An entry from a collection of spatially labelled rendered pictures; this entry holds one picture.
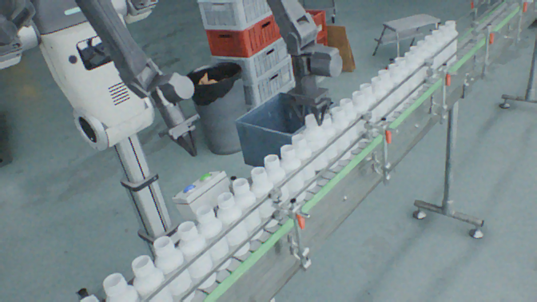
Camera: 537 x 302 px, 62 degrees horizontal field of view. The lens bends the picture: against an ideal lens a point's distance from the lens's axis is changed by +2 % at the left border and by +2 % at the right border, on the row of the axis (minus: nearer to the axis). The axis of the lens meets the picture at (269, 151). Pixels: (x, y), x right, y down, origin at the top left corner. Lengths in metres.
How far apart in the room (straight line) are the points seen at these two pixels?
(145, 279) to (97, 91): 0.68
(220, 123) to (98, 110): 2.00
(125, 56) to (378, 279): 1.72
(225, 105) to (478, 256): 1.93
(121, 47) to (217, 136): 2.44
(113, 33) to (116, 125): 0.50
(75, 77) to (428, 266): 1.84
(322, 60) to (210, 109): 2.28
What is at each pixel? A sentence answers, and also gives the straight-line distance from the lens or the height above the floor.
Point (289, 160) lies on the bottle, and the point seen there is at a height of 1.14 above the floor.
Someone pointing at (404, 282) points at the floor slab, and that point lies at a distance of 2.35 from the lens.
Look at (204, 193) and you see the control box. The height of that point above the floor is 1.10.
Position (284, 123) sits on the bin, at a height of 0.79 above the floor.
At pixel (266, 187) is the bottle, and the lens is 1.08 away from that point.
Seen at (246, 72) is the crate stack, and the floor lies 0.55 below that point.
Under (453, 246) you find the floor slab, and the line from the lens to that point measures 2.55.
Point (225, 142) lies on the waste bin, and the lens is 3.45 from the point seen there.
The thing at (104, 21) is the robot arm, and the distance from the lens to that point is 1.01.
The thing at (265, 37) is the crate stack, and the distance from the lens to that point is 3.68.
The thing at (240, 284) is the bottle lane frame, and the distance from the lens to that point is 1.09.
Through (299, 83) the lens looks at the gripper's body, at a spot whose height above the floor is 1.31.
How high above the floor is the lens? 1.75
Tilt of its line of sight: 30 degrees down
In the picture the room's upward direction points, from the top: 11 degrees counter-clockwise
